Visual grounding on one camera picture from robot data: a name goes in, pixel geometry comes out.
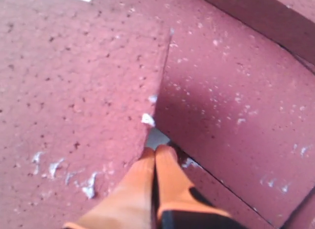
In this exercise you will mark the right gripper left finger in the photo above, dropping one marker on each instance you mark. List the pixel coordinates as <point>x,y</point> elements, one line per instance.
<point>129,206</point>

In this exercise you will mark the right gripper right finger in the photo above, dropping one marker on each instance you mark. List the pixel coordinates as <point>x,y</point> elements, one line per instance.
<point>181,205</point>

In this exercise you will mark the red brick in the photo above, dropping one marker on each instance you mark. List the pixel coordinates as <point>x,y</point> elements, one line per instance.
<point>240,106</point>
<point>75,79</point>
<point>303,216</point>

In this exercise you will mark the red brick third row right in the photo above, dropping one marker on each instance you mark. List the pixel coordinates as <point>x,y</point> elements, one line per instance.
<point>219,195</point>

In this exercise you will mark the red brick second row right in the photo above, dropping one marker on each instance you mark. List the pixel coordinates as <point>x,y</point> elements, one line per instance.
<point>289,23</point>

